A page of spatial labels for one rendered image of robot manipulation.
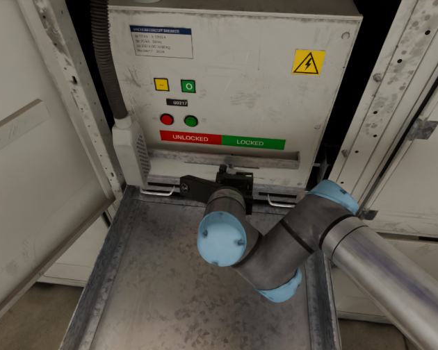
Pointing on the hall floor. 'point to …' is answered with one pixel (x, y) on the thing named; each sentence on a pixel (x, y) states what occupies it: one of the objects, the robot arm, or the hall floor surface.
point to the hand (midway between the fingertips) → (223, 173)
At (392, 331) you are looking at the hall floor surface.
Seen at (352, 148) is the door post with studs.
